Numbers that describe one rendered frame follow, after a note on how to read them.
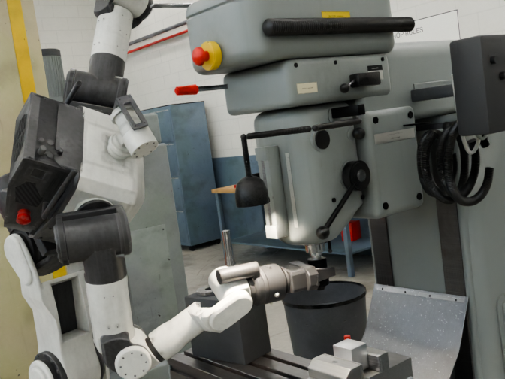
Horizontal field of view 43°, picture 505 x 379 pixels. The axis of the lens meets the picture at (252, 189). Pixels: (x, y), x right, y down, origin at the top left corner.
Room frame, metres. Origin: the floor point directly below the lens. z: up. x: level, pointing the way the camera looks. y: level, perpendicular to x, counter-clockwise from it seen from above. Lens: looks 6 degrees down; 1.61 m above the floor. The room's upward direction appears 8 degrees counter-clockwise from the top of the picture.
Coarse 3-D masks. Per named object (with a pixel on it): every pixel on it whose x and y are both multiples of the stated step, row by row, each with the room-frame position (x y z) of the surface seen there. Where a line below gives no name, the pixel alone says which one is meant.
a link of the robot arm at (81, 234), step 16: (64, 224) 1.33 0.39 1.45; (80, 224) 1.33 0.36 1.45; (96, 224) 1.34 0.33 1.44; (112, 224) 1.34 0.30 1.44; (80, 240) 1.31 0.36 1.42; (96, 240) 1.32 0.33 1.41; (112, 240) 1.33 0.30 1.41; (80, 256) 1.32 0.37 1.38; (96, 256) 1.33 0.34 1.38; (112, 256) 1.34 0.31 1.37; (96, 272) 1.33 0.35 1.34; (112, 272) 1.34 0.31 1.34
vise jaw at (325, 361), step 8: (312, 360) 1.49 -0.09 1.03; (320, 360) 1.47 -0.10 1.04; (328, 360) 1.47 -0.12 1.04; (336, 360) 1.46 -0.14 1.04; (344, 360) 1.46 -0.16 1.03; (312, 368) 1.47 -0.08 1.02; (320, 368) 1.46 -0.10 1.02; (328, 368) 1.44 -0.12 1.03; (336, 368) 1.43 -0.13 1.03; (344, 368) 1.41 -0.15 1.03; (352, 368) 1.40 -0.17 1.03; (360, 368) 1.42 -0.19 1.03; (312, 376) 1.47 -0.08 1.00; (320, 376) 1.45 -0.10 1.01; (328, 376) 1.43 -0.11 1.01; (336, 376) 1.41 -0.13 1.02; (344, 376) 1.39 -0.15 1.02; (352, 376) 1.40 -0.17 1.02; (360, 376) 1.41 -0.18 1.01
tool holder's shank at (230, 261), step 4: (224, 232) 1.87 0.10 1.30; (228, 232) 1.87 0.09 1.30; (224, 236) 1.87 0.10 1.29; (228, 236) 1.87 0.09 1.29; (224, 240) 1.87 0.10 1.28; (228, 240) 1.87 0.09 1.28; (224, 244) 1.87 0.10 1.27; (228, 244) 1.87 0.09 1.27; (224, 248) 1.88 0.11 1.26; (228, 248) 1.87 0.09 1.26; (228, 252) 1.87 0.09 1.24; (232, 252) 1.88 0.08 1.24; (228, 256) 1.87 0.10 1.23; (232, 256) 1.87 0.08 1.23; (228, 260) 1.87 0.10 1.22; (232, 260) 1.87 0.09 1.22; (228, 264) 1.87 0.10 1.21; (232, 264) 1.87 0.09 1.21
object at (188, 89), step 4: (192, 84) 1.49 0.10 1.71; (220, 84) 1.54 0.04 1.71; (224, 84) 1.54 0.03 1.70; (176, 88) 1.46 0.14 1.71; (180, 88) 1.46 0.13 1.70; (184, 88) 1.47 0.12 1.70; (188, 88) 1.47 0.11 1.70; (192, 88) 1.48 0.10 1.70; (196, 88) 1.48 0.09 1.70; (200, 88) 1.50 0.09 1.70; (204, 88) 1.50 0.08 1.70; (208, 88) 1.51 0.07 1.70; (212, 88) 1.52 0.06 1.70; (216, 88) 1.52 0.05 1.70; (220, 88) 1.53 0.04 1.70; (224, 88) 1.54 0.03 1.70; (176, 92) 1.46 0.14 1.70; (180, 92) 1.46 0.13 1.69; (184, 92) 1.47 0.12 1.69; (188, 92) 1.47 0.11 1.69; (192, 92) 1.48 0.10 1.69; (196, 92) 1.49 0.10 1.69
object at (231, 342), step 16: (208, 288) 1.96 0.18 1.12; (208, 304) 1.87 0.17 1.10; (240, 320) 1.80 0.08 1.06; (256, 320) 1.85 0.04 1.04; (208, 336) 1.89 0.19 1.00; (224, 336) 1.84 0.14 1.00; (240, 336) 1.80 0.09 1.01; (256, 336) 1.84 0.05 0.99; (192, 352) 1.94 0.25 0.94; (208, 352) 1.89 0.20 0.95; (224, 352) 1.85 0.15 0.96; (240, 352) 1.80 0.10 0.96; (256, 352) 1.84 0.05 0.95
